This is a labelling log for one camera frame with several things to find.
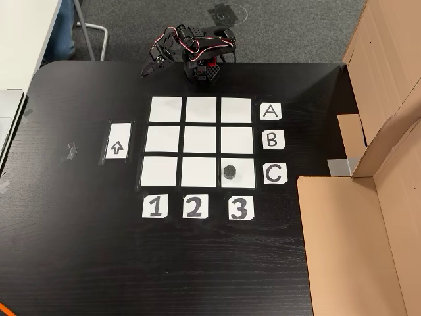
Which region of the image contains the paper sheet letter C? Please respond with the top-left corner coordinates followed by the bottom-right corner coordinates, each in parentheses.
top-left (263, 163), bottom-right (288, 185)

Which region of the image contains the paper sheet letter B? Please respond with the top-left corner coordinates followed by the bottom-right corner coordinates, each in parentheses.
top-left (262, 130), bottom-right (285, 151)

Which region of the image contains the black power cable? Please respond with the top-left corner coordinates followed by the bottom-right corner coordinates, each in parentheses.
top-left (218, 48), bottom-right (238, 64)

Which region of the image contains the orange cable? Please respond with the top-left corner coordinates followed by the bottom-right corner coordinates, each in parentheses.
top-left (0, 301), bottom-right (18, 316)

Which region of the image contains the paper sheet number 2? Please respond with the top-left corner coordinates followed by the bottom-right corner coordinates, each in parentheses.
top-left (182, 194), bottom-right (209, 219)

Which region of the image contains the paper sheet number 3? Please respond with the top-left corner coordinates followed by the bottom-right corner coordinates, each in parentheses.
top-left (228, 196), bottom-right (255, 221)

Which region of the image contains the white paper grid square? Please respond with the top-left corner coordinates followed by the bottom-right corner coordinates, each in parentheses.
top-left (220, 97), bottom-right (252, 124)
top-left (145, 126), bottom-right (181, 153)
top-left (180, 157), bottom-right (217, 188)
top-left (220, 157), bottom-right (257, 188)
top-left (140, 156), bottom-right (178, 187)
top-left (149, 96), bottom-right (183, 123)
top-left (183, 126), bottom-right (217, 154)
top-left (220, 126), bottom-right (254, 154)
top-left (185, 97), bottom-right (217, 123)

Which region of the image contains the white desk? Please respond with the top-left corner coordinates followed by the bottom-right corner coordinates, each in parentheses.
top-left (0, 0), bottom-right (64, 92)

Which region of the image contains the silver laptop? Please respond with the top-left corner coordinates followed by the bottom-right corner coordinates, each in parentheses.
top-left (0, 88), bottom-right (26, 172)

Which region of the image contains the paper sheet letter A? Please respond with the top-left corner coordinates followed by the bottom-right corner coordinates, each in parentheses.
top-left (260, 103), bottom-right (282, 121)

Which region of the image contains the grey metal desk leg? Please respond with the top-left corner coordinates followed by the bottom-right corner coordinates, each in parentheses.
top-left (72, 0), bottom-right (110, 62)

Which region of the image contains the white arrow paper sheet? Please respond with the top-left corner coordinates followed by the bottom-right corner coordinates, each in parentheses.
top-left (105, 122), bottom-right (132, 161)

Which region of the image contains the taped floor outlet cover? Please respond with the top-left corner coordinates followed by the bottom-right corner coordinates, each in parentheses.
top-left (207, 3), bottom-right (248, 30)

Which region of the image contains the large brown cardboard box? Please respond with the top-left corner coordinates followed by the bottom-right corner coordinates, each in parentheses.
top-left (296, 0), bottom-right (421, 316)

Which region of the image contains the paper sheet number 1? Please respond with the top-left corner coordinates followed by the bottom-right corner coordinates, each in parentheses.
top-left (141, 194), bottom-right (169, 219)

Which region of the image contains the person's leg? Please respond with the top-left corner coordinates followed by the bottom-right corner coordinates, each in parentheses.
top-left (41, 0), bottom-right (76, 65)

